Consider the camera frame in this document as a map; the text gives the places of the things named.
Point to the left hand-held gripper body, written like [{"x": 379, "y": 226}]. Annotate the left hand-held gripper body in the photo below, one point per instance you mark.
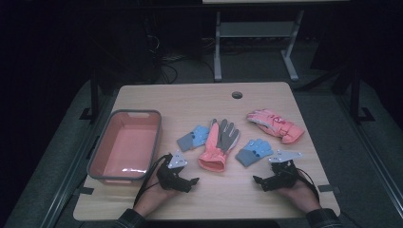
[{"x": 169, "y": 177}]

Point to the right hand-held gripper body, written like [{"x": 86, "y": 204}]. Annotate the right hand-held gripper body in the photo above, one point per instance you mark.
[{"x": 285, "y": 175}]

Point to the small blue grey knit glove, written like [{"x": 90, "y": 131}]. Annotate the small blue grey knit glove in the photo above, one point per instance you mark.
[
  {"x": 253, "y": 152},
  {"x": 197, "y": 135}
]

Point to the pink glove with grey palm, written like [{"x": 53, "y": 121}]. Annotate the pink glove with grey palm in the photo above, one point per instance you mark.
[{"x": 212, "y": 153}]

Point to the pink plastic bin grey rim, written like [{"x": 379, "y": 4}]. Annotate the pink plastic bin grey rim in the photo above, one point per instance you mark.
[{"x": 126, "y": 145}]

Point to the person's right hand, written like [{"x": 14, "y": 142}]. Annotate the person's right hand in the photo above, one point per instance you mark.
[{"x": 302, "y": 196}]

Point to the person's left hand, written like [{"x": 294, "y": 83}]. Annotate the person's left hand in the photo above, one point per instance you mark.
[{"x": 152, "y": 198}]

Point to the grey tape strip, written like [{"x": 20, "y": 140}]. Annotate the grey tape strip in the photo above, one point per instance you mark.
[
  {"x": 329, "y": 189},
  {"x": 85, "y": 190}
]

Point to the pink padded ski glove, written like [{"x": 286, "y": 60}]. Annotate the pink padded ski glove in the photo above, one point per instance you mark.
[{"x": 278, "y": 126}]

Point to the black stand post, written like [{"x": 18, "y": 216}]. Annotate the black stand post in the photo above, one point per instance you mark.
[
  {"x": 355, "y": 95},
  {"x": 94, "y": 95}
]

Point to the white metal table frame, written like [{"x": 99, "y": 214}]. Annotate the white metal table frame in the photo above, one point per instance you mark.
[{"x": 256, "y": 29}]

